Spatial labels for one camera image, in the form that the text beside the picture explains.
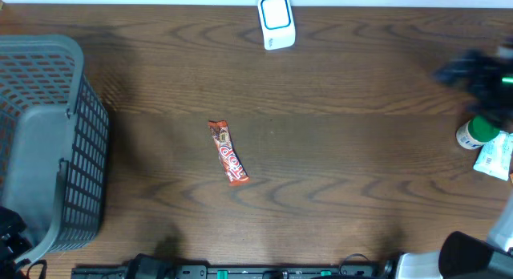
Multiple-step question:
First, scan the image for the green lid jar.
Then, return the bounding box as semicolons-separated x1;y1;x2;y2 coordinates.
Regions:
455;115;500;150

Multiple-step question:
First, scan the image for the teal wet wipes pack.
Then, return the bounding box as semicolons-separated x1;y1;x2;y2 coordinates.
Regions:
473;131;512;180

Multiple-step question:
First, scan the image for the red Top chocolate bar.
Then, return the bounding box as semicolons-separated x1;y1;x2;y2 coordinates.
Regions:
208;120;250;186

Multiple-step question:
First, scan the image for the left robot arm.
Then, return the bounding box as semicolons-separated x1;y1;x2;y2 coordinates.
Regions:
1;207;47;279

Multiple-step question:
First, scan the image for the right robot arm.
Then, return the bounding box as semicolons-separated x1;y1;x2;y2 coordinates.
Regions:
380;40;512;279

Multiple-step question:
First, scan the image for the white barcode scanner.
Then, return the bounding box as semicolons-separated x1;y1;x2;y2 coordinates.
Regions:
257;0;296;51

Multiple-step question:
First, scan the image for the grey plastic basket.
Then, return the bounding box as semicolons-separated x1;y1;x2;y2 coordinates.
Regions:
1;34;110;263

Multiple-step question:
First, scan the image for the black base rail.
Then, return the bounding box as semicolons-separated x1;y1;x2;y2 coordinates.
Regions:
71;254;398;279

